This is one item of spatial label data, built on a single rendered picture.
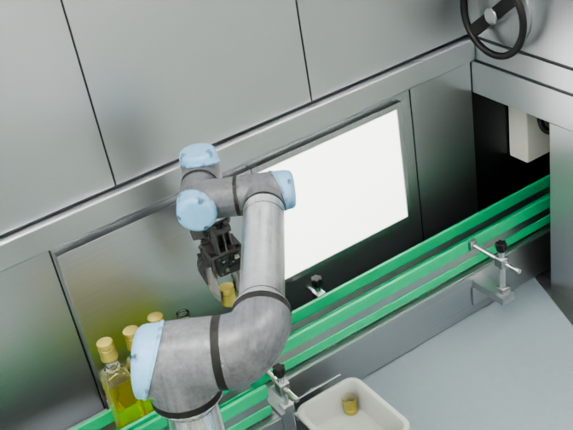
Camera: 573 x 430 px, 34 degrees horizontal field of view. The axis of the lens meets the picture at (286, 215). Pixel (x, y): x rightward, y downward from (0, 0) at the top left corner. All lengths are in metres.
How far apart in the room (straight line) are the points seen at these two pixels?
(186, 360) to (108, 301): 0.67
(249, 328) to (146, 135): 0.68
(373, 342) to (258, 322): 0.90
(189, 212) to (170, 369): 0.39
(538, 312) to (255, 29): 1.04
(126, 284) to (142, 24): 0.56
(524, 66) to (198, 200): 0.95
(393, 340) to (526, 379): 0.33
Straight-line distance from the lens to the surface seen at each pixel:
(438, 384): 2.30
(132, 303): 2.08
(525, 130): 2.58
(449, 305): 2.41
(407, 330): 2.34
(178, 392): 1.44
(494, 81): 2.40
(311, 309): 2.24
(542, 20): 2.22
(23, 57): 1.83
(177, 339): 1.41
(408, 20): 2.28
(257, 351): 1.40
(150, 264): 2.06
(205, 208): 1.70
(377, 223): 2.38
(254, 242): 1.57
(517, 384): 2.29
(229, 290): 2.00
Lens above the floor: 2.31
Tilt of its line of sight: 32 degrees down
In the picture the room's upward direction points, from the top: 11 degrees counter-clockwise
